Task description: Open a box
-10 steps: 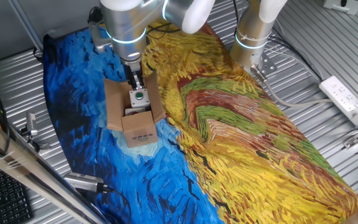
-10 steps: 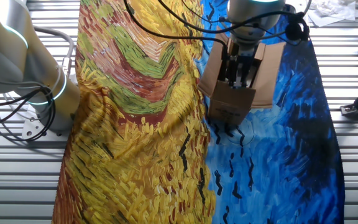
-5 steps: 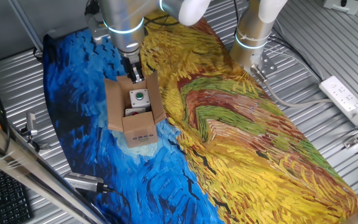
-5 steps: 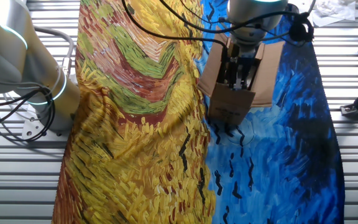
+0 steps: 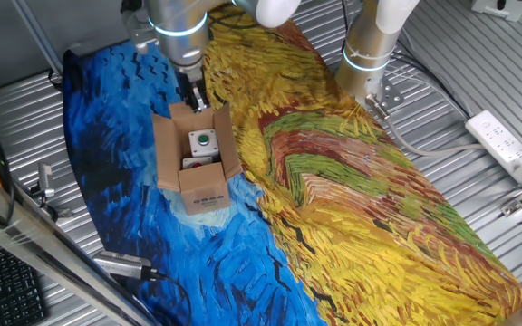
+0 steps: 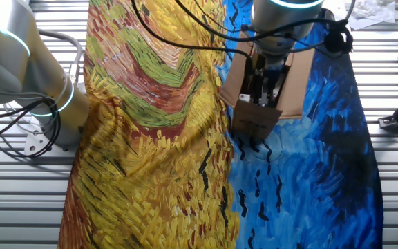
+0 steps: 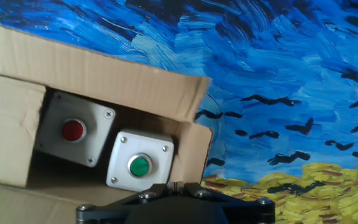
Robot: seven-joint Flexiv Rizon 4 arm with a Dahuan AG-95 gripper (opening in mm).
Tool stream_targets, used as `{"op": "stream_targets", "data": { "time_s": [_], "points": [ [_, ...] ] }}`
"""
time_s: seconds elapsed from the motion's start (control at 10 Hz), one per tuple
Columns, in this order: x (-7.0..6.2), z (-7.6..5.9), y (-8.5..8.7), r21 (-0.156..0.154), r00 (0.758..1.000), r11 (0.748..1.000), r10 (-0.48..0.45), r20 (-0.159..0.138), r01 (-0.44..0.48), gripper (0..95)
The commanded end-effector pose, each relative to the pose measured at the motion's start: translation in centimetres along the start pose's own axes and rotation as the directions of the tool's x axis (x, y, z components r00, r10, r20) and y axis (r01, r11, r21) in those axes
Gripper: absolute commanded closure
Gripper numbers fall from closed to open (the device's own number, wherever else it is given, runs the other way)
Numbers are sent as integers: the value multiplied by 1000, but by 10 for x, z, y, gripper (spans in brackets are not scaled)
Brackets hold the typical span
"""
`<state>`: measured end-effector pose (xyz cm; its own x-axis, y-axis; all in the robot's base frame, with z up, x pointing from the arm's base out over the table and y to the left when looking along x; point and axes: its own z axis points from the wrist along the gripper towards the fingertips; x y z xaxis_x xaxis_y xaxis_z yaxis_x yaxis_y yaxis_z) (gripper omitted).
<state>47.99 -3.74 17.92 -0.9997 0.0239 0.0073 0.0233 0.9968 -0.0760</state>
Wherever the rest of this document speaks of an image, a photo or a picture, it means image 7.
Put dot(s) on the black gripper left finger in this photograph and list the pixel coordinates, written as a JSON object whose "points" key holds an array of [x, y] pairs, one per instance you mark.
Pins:
{"points": [[104, 214]]}

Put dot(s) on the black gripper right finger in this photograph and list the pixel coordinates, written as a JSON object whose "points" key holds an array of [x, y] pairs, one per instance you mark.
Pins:
{"points": [[250, 214]]}

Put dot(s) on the brown cardboard box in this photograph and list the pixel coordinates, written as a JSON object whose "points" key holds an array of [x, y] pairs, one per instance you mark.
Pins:
{"points": [[73, 71]]}

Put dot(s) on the Van Gogh wheatfield print cloth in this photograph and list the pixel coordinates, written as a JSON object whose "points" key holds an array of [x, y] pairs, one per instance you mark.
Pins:
{"points": [[291, 62]]}

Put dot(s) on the white push-button switch box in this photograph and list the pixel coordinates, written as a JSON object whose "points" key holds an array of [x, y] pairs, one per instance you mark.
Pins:
{"points": [[140, 149]]}

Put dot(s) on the white red-button switch box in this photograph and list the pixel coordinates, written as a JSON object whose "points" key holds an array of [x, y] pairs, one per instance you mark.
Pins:
{"points": [[73, 109]]}

